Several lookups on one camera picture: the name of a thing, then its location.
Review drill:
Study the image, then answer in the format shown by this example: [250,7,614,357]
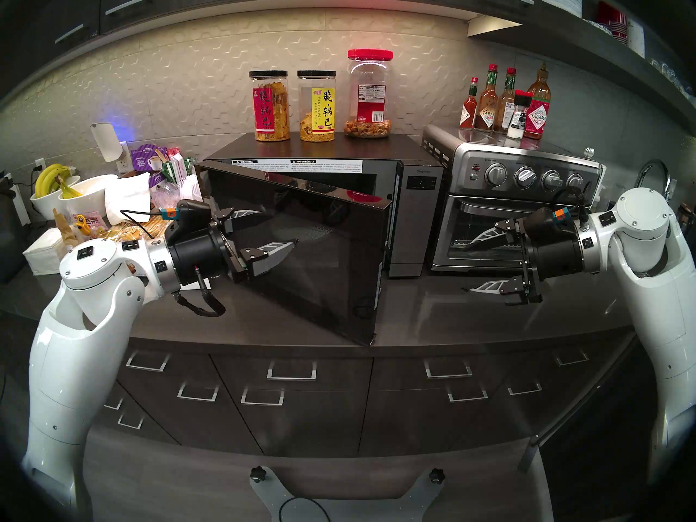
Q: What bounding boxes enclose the bananas in white bowl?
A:
[30,176,82,220]

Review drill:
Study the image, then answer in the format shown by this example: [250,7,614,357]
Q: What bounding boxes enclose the large orange Tabasco bottle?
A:
[525,61,551,141]

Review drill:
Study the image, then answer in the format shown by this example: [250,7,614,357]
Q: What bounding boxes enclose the black base cable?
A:
[278,496,332,522]

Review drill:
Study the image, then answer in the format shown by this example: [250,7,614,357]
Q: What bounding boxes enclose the snack jar yellow label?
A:
[297,70,337,142]

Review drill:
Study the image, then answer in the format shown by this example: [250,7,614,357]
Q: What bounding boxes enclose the chrome kitchen faucet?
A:
[635,159,678,201]

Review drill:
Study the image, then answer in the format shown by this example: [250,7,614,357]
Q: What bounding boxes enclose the black countertop appliance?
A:
[0,173,28,281]

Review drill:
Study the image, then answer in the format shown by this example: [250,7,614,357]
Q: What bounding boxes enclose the green red tea packets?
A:
[160,147,197,184]

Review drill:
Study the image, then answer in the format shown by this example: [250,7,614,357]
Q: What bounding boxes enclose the large white bowl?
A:
[59,174,119,217]

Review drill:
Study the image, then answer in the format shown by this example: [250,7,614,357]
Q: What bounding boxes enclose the dark wall shelf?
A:
[467,14,696,140]

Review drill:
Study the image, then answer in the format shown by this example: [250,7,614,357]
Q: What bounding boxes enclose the clear pink plastic bag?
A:
[154,178,201,212]

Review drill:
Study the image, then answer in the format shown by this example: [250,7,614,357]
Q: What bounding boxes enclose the purple snack bag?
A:
[132,145,169,187]

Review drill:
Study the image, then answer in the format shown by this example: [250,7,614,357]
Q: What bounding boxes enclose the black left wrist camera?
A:
[163,199,214,244]

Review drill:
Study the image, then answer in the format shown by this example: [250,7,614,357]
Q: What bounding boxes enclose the wrapped pastries pile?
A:
[101,215,170,243]

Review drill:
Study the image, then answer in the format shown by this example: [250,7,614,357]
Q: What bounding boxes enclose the white plug-in wall device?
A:
[91,122,121,163]

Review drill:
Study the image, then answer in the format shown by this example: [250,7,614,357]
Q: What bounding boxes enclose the black microwave oven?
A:
[195,134,444,346]

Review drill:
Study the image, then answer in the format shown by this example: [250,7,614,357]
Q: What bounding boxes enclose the stainless steel toaster oven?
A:
[422,125,604,274]

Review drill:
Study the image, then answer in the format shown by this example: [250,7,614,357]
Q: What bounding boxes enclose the brown sauce bottle Tabasco label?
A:
[475,64,500,133]

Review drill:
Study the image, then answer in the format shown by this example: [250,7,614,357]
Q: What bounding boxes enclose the white cup stack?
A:
[626,20,647,58]

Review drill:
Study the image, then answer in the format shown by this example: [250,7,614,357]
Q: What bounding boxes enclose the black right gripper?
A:
[461,216,586,307]

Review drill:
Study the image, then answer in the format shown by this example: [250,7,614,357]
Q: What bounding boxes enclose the white napkin stack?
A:
[23,227,74,276]

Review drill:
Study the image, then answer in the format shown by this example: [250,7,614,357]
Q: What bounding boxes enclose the red cup stack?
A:
[595,2,629,40]

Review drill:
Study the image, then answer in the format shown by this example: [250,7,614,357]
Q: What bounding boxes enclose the clear jar red lid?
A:
[344,49,394,139]

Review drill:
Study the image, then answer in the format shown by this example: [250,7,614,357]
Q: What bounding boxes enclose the thin black camera cable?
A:
[120,208,177,240]

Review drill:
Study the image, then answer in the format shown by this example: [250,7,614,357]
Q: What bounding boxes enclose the snack jar pink label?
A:
[249,71,290,142]

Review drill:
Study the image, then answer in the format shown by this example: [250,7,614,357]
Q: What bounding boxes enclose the white paper bag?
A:
[105,172,151,225]

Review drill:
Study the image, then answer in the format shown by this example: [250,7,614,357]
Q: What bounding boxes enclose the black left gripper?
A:
[166,207,300,288]

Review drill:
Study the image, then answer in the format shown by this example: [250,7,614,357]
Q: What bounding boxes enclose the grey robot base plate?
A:
[250,467,446,522]

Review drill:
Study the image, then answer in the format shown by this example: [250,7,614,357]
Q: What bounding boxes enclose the small red hot sauce bottle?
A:
[459,77,480,130]

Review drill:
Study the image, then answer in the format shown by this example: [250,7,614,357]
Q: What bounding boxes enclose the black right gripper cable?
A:
[549,181,593,228]

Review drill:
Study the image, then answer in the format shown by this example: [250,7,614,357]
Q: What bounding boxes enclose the brown snack packet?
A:
[53,208,82,248]

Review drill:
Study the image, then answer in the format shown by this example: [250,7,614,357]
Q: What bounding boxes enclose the yellow banana bunch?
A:
[34,164,82,199]

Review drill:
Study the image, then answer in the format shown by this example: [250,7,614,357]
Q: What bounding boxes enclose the dark lower drawer cabinet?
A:
[0,309,648,462]

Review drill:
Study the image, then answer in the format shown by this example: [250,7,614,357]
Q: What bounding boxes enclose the black frame pole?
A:
[519,336,639,473]

